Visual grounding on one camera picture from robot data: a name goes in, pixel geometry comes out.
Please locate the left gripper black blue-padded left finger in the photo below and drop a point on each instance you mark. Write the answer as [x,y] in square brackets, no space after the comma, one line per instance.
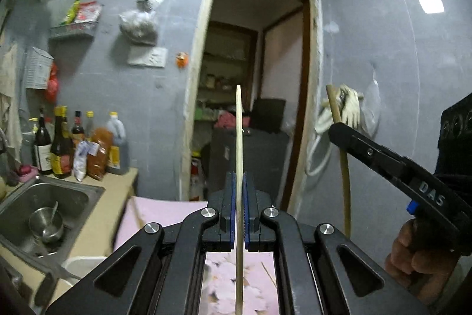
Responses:
[160,269]

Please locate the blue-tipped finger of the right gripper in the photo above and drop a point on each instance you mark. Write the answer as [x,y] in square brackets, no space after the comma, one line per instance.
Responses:
[412,207]

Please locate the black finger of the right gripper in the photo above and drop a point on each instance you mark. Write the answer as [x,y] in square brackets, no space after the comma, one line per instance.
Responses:
[436,202]

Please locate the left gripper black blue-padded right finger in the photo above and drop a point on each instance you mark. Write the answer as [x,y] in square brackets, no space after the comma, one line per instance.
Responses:
[318,270]

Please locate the white plastic utensil caddy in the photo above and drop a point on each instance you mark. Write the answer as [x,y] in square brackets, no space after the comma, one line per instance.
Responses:
[81,266]

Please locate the wooden chopstick pale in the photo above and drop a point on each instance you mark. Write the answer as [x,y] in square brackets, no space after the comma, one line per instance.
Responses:
[239,205]

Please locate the long wooden chopstick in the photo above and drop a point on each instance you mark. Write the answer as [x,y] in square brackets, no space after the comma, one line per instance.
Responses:
[269,274]

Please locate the person's right hand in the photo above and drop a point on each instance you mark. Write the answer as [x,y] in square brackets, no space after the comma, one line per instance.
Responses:
[408,256]

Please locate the pink floral table mat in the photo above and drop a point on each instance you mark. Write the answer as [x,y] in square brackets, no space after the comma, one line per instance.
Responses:
[218,282]

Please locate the clear hanging plastic bag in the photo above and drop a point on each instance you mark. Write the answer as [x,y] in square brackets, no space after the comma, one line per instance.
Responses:
[371,108]

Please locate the large oil jug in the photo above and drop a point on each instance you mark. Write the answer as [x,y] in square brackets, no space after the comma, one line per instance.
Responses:
[119,159]

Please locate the steel bowl in sink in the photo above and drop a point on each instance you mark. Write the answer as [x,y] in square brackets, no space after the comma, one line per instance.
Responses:
[46,224]

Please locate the brown sauce pouch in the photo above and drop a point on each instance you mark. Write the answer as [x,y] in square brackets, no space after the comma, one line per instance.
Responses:
[99,150]

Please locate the stainless steel sink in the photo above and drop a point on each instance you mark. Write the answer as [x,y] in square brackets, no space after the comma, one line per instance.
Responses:
[76,203]

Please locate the dark grey cabinet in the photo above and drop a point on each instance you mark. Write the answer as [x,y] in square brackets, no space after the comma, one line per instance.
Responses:
[264,156]

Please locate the soy sauce bottle yellow label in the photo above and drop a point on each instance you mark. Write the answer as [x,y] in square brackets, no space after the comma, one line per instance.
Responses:
[61,150]

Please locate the dark sauce bottle red cap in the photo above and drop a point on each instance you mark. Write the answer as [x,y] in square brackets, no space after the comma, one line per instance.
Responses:
[77,132]

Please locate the black monitor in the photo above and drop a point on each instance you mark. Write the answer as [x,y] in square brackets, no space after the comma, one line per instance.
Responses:
[267,114]

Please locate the clear bottle yellow cap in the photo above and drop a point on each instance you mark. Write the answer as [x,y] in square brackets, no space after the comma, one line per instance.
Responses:
[89,128]

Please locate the red cloth pile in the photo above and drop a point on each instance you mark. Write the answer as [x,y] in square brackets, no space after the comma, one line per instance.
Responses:
[227,120]

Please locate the dark wine bottle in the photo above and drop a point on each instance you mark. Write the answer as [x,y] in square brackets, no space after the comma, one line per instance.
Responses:
[42,146]

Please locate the red plastic bag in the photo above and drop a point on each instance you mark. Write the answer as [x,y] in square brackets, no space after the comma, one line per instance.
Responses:
[52,86]

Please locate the hanging beige cloth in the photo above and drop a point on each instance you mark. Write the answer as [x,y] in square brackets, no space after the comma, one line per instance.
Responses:
[10,123]

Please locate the wooden shelf unit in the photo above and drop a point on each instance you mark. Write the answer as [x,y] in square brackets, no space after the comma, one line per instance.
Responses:
[228,61]

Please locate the red snack packet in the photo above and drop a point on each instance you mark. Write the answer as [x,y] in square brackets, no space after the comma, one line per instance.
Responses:
[88,12]

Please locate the rubber gloves on wall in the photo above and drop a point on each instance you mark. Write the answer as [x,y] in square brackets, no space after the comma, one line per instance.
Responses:
[349,108]

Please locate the wooden door frame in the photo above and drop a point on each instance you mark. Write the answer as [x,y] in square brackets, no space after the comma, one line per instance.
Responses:
[310,83]

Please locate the wall socket panel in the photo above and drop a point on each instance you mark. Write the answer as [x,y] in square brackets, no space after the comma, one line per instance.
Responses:
[147,56]

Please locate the orange wall hook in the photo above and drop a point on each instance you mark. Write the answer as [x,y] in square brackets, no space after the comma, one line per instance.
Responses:
[182,60]

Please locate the white square wall basket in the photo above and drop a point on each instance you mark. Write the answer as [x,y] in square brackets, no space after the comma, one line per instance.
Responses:
[39,64]

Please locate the grey wall shelf rack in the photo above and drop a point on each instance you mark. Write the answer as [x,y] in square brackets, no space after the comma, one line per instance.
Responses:
[73,30]

